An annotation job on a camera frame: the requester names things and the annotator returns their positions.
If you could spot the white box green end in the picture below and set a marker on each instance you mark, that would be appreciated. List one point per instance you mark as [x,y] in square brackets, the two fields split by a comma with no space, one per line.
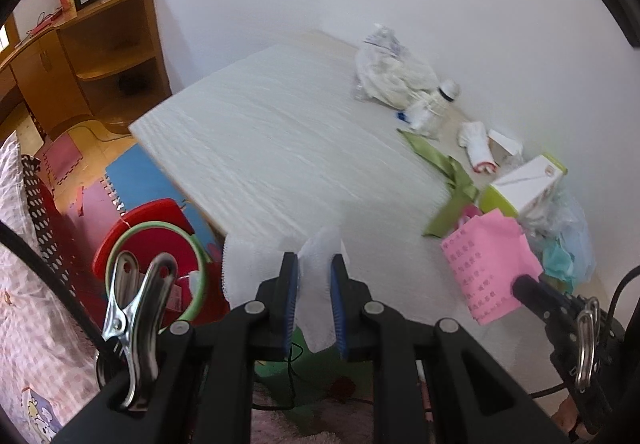
[530,179]

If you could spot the brown polka dot blanket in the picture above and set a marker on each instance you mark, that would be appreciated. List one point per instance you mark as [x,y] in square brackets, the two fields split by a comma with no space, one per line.
[42,224]

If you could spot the white textured cloth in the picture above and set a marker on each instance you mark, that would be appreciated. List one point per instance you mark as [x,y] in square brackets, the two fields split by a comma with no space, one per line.
[315,269]

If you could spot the small blue piece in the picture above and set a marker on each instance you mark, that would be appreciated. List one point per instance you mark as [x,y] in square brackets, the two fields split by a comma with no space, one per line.
[401,117]

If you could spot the green ribbon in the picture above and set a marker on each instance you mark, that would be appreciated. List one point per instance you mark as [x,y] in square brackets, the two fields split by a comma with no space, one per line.
[450,174]

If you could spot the white glove red cuff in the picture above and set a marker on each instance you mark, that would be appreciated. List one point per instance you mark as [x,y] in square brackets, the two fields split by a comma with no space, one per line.
[477,149]

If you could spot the pink foam floor mat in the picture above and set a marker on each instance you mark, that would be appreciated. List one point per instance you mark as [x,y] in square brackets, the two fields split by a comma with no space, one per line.
[65,156]

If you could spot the wooden corner desk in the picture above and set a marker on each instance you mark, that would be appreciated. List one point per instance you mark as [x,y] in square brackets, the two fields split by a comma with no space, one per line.
[100,49]

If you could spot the pink crumpled piece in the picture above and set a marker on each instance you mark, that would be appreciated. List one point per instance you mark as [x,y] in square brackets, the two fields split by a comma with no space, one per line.
[470,213]

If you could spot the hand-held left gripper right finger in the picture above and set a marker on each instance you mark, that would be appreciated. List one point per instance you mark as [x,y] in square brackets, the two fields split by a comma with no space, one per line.
[339,309]

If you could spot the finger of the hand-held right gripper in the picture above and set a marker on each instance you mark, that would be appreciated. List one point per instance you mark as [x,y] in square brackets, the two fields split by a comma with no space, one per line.
[535,291]

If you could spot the white plastic bag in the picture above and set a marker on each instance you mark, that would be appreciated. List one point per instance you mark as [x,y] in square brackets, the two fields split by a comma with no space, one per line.
[390,74]

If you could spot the red flat item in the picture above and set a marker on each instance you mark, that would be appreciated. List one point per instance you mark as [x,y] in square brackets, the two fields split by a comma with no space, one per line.
[42,27]

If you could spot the teal wet wipes packet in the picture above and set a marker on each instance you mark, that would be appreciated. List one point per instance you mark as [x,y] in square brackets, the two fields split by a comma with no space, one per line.
[555,259]

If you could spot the clear crumpled plastic bag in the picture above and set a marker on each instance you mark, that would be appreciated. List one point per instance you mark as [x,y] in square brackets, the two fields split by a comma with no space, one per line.
[565,214]

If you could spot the pink printed paper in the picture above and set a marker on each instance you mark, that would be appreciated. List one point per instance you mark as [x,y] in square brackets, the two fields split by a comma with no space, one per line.
[485,264]

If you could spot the person's right hand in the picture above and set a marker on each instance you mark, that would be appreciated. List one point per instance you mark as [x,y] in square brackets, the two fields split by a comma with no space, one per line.
[567,419]

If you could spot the pink checked bedsheet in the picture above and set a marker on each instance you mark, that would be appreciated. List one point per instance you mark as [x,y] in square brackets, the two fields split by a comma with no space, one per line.
[30,324]

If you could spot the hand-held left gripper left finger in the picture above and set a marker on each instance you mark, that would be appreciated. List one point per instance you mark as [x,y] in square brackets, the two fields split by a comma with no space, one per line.
[289,304]

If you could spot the white feather shuttlecock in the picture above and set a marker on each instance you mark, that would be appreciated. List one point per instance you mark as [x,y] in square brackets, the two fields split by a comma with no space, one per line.
[435,109]

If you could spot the blue foam floor mat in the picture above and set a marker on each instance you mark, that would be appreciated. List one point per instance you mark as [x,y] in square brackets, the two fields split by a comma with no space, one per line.
[145,174]

